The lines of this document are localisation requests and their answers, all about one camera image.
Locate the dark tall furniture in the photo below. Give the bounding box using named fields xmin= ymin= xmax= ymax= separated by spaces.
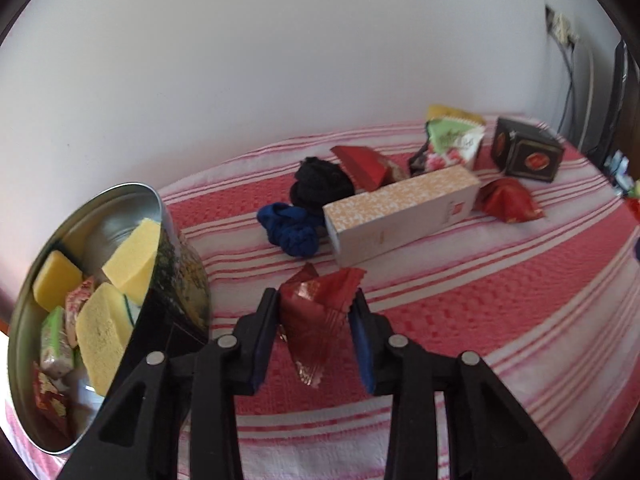
xmin=607 ymin=37 xmax=640 ymax=161

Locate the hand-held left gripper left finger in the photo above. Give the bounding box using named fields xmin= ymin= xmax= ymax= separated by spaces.
xmin=57 ymin=287 xmax=281 ymax=480

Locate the yellow green sponge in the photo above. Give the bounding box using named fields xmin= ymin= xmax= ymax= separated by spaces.
xmin=101 ymin=217 xmax=163 ymax=306
xmin=32 ymin=251 xmax=85 ymax=311
xmin=75 ymin=282 xmax=138 ymax=397

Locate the black scrunchie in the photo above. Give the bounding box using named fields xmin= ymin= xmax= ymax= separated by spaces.
xmin=290 ymin=156 xmax=356 ymax=208

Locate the round metal tin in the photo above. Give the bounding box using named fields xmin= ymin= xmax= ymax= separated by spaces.
xmin=7 ymin=182 xmax=213 ymax=456

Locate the long beige patterned box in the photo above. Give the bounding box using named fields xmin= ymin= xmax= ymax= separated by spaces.
xmin=322 ymin=166 xmax=482 ymax=267

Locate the crumpled red snack packet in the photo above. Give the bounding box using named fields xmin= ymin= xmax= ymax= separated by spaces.
xmin=475 ymin=177 xmax=546 ymax=224

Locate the green white snack packet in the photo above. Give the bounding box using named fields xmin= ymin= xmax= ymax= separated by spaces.
xmin=425 ymin=116 xmax=485 ymax=171

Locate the bright red snack packet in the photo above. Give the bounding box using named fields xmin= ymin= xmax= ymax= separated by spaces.
xmin=330 ymin=145 xmax=408 ymax=193

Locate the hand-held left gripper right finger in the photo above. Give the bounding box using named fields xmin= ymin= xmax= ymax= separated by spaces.
xmin=348 ymin=300 xmax=573 ymax=480

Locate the large dark red snack packet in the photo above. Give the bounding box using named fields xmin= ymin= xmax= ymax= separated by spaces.
xmin=32 ymin=362 xmax=71 ymax=436

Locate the dark cable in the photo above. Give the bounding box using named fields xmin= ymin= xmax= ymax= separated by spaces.
xmin=560 ymin=42 xmax=578 ymax=138

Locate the red white striped tablecloth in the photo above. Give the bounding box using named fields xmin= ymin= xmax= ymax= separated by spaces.
xmin=5 ymin=112 xmax=640 ymax=480

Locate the white wall socket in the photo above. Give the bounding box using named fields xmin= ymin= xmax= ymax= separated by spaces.
xmin=545 ymin=4 xmax=581 ymax=46

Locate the yellow packet rear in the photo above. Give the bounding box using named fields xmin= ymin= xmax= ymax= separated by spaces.
xmin=426 ymin=104 xmax=486 ymax=126

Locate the small white blue object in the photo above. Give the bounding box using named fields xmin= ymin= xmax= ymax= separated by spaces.
xmin=604 ymin=152 xmax=632 ymax=193

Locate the blue scrunchie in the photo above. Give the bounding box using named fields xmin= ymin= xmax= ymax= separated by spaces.
xmin=256 ymin=202 xmax=326 ymax=260

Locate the black cube box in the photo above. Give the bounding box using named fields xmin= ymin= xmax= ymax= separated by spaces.
xmin=490 ymin=116 xmax=565 ymax=183

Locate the white brown floral snack packet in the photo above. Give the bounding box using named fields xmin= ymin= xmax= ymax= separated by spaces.
xmin=64 ymin=275 xmax=98 ymax=348

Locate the white cable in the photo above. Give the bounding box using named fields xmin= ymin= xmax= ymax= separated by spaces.
xmin=582 ymin=42 xmax=601 ymax=148

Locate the small dark red snack packet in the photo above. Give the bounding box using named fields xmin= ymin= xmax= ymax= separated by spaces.
xmin=277 ymin=262 xmax=367 ymax=391

